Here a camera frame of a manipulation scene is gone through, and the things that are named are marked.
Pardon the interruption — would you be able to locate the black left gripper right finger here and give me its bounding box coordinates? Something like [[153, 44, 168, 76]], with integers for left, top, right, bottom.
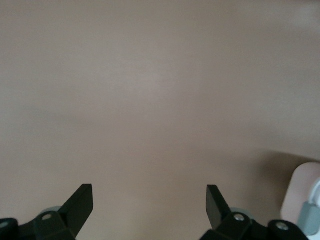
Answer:
[[199, 184, 308, 240]]

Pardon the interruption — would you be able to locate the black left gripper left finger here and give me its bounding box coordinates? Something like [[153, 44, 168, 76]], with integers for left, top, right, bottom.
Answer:
[[0, 184, 94, 240]]

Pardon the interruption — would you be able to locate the grey lid latch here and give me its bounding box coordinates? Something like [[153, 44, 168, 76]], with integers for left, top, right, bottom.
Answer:
[[297, 200, 320, 236]]

